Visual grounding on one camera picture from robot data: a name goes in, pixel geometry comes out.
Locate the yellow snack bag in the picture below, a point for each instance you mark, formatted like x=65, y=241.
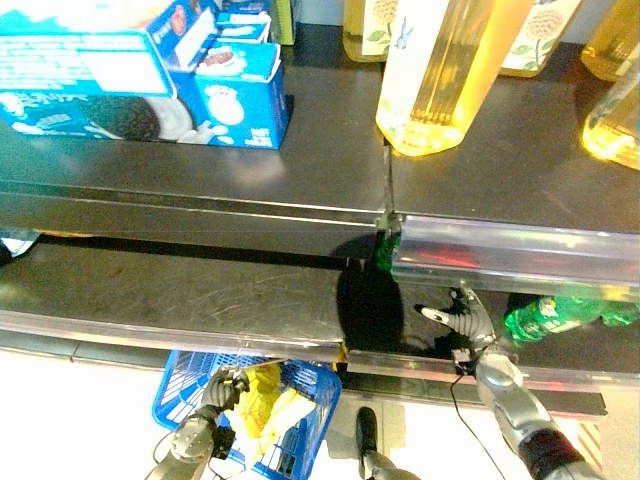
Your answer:
x=270, y=405

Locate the small blue cookie box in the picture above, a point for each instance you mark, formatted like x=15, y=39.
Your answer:
x=245, y=100

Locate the green soda bottle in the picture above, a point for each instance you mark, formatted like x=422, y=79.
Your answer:
x=550, y=312
x=386, y=250

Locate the clear plastic price rail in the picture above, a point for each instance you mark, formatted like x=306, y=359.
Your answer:
x=410, y=367
x=150, y=330
x=500, y=255

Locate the large yellow oil bottle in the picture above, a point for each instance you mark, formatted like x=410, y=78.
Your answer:
x=435, y=75

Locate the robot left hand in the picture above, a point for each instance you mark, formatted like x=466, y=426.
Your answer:
x=222, y=390

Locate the blue and white packet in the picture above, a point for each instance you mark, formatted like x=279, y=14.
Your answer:
x=17, y=242

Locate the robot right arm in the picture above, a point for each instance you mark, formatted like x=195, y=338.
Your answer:
x=520, y=410

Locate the large blue cookie box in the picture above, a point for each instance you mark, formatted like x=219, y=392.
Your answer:
x=75, y=75

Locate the black metal shelf board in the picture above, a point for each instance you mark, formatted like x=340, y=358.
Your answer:
x=525, y=170
x=320, y=170

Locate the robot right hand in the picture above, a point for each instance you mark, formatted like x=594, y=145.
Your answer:
x=470, y=322

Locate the robot leg and foot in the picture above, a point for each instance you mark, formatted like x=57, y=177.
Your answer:
x=369, y=440

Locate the blue sandwich cookie box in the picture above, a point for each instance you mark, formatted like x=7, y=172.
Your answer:
x=187, y=30

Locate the scratched black shelf board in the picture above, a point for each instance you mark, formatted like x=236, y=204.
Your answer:
x=560, y=350
x=175, y=285

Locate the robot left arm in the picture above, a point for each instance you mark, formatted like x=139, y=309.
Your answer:
x=192, y=440

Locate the floral label oil bottle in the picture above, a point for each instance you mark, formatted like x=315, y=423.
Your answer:
x=370, y=30
x=535, y=40

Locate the blue and white cookie box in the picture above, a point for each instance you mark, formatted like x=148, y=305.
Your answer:
x=245, y=27

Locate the green package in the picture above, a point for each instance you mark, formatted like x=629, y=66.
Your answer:
x=284, y=20

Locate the blue plastic shopping basket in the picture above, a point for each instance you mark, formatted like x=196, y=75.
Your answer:
x=310, y=400

